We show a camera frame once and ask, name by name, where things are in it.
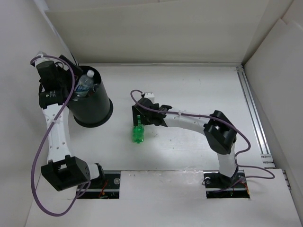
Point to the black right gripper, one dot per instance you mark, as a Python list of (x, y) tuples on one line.
[(136, 112)]

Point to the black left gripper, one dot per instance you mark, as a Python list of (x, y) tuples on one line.
[(68, 73)]

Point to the clear bottle blue green label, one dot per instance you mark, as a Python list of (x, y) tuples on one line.
[(84, 84)]

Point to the clear bottle red label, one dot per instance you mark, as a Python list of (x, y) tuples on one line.
[(95, 88)]

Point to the green plastic soda bottle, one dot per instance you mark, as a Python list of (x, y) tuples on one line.
[(138, 134)]

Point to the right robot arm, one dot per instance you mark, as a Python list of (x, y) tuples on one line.
[(215, 127)]

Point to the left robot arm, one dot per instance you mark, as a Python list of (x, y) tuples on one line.
[(64, 89)]

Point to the black plastic bin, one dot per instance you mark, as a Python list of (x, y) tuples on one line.
[(96, 108)]

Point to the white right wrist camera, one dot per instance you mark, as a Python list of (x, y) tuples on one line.
[(150, 96)]

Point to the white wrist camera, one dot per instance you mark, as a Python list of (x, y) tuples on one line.
[(39, 58), (150, 96)]

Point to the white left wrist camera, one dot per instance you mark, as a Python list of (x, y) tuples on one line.
[(39, 58)]

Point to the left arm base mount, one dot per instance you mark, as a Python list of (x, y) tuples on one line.
[(107, 189)]

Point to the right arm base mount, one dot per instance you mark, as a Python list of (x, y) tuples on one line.
[(218, 186)]

